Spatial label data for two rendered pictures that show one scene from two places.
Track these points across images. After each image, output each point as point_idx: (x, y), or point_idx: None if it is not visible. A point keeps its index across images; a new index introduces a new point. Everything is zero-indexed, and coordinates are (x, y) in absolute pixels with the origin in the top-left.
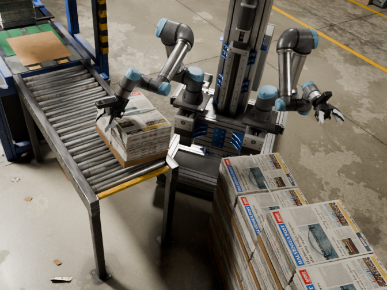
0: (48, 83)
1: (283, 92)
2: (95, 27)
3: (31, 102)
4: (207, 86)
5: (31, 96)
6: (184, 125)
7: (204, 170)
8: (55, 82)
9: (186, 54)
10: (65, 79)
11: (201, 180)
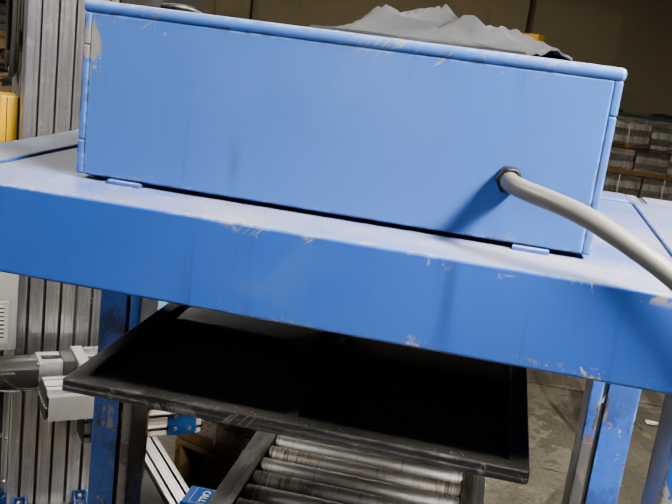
0: (393, 501)
1: None
2: (141, 409)
3: (477, 480)
4: (55, 351)
5: (468, 492)
6: None
7: (144, 489)
8: (373, 494)
9: None
10: (338, 487)
11: (180, 478)
